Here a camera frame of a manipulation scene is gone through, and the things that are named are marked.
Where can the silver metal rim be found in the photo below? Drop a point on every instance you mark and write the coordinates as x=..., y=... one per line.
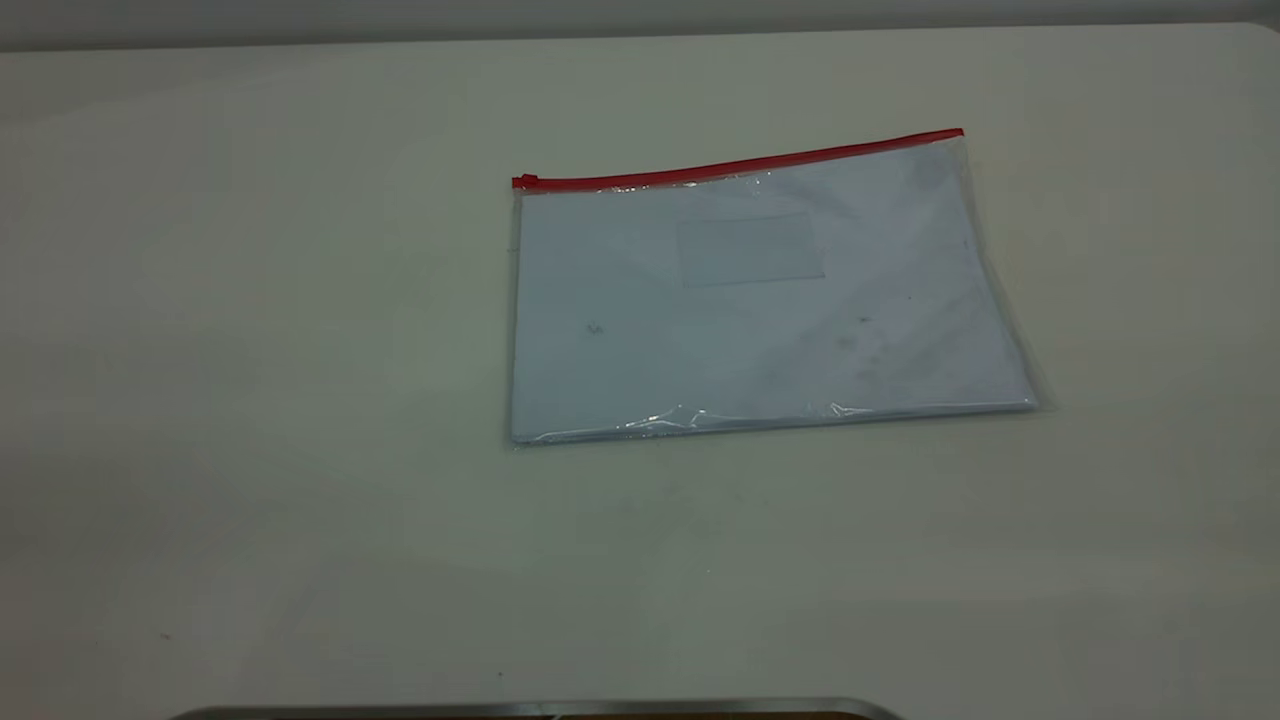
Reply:
x=600, y=708

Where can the clear zip bag with papers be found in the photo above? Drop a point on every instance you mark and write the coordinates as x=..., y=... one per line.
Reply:
x=760, y=320

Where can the red zipper slider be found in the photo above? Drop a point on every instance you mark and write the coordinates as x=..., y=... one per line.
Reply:
x=525, y=181

